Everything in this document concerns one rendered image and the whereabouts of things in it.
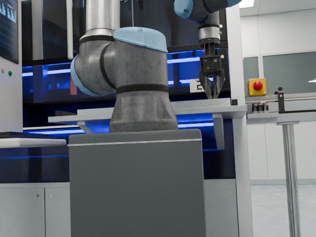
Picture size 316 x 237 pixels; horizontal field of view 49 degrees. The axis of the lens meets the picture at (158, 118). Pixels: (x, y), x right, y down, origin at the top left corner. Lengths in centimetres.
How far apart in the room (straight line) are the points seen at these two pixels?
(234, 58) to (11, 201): 127
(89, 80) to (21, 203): 112
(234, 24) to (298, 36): 491
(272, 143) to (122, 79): 553
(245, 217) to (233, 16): 88
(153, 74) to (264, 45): 571
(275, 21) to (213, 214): 526
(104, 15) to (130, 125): 31
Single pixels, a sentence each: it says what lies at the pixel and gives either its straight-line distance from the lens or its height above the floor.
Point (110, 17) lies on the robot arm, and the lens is 88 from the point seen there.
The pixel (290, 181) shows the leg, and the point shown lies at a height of 57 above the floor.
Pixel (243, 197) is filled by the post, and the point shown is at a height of 52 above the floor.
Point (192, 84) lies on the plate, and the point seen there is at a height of 103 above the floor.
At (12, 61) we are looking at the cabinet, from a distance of 173.
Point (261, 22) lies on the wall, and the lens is 650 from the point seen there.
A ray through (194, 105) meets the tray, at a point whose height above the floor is 90.
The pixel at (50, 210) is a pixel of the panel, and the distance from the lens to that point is 178.
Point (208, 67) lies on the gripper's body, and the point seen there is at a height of 102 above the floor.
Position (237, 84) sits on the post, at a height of 101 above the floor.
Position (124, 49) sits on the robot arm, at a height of 96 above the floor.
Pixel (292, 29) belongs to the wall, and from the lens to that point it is 652.
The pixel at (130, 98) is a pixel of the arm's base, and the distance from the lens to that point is 71.
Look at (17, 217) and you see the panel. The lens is 188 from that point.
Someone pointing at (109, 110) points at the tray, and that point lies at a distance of 136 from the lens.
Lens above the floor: 76
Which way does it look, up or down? 4 degrees up
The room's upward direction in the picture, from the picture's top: 2 degrees counter-clockwise
